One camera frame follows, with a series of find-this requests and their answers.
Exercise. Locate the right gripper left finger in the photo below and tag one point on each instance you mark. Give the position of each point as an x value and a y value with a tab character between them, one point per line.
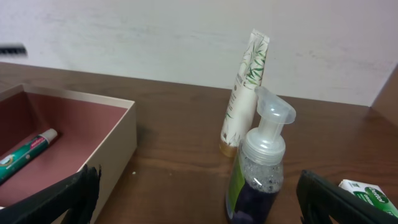
75	196

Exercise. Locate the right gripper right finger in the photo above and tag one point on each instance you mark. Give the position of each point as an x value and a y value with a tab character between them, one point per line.
323	202

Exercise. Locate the clear foam pump bottle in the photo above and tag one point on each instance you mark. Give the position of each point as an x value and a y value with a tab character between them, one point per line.
258	174

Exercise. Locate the green toothpaste tube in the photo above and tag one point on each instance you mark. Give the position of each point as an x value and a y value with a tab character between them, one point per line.
16	160

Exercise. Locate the white bamboo print lotion tube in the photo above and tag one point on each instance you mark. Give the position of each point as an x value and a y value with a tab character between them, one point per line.
242	102

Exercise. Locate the green white soap bar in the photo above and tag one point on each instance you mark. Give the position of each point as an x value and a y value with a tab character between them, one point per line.
371	194

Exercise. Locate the white box pink interior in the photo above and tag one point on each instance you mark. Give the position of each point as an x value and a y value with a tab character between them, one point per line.
93	130

